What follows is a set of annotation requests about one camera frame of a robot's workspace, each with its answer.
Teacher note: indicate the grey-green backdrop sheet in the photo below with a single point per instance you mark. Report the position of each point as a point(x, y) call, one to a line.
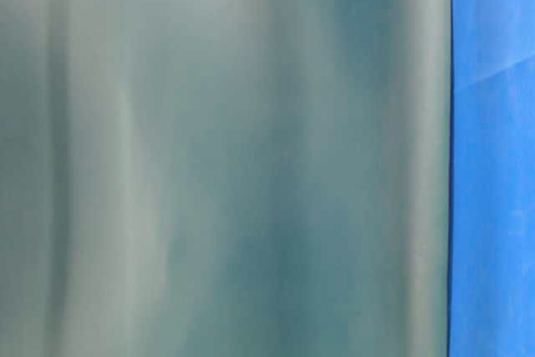
point(224, 177)

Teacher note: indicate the blue table mat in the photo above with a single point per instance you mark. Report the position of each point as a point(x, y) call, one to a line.
point(492, 238)

